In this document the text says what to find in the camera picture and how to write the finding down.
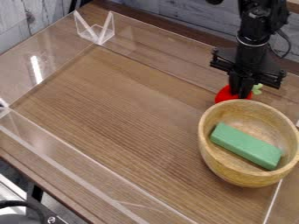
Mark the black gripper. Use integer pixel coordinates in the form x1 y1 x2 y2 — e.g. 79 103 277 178
209 48 285 99

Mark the red toy fruit green stem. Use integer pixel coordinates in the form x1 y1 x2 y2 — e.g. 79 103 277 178
215 83 263 103

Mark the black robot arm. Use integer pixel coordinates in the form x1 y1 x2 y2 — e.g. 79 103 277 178
209 0 289 99

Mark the wooden bowl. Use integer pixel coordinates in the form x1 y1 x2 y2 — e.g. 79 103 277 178
197 100 299 188

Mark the green rectangular block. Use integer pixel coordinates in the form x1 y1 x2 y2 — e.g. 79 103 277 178
209 122 281 171

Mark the clear acrylic corner bracket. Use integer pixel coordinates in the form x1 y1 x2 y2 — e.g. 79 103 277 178
73 10 115 46

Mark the clear acrylic tray wall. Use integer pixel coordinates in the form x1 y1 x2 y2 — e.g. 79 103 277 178
0 107 197 224

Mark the black cable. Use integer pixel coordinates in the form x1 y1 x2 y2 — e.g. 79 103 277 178
0 199 45 224

